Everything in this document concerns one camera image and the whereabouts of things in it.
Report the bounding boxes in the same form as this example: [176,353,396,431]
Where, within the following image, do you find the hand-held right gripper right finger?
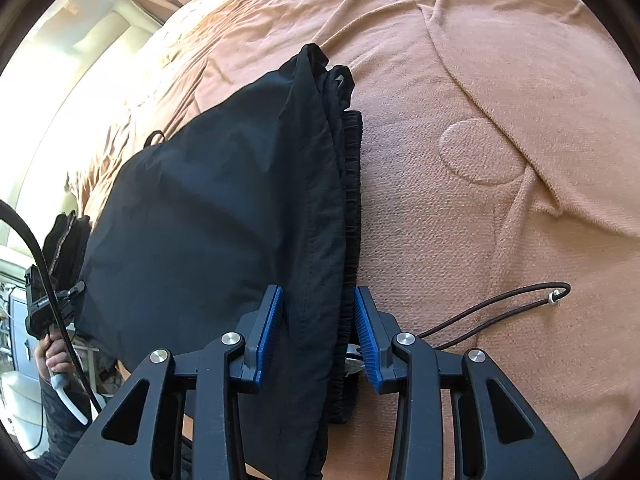
[354,286,581,480]

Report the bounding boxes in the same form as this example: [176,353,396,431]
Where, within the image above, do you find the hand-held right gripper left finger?
[56,284,284,480]

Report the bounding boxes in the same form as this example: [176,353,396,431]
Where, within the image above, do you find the black pants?
[42,42,572,480]

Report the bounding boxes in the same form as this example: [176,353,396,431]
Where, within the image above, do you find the person's left forearm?
[37,372,123,463]

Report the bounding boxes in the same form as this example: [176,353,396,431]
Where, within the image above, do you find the person's left hand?
[37,332,77,378]

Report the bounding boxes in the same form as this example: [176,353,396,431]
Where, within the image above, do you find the brown fleece blanket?
[320,0,640,480]

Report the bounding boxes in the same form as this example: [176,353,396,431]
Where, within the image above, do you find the orange wrinkled quilt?
[65,0,451,201]

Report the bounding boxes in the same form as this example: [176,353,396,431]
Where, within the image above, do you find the black cable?
[0,199,104,409]

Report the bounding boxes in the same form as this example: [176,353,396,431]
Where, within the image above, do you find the white cable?
[50,371,95,427]

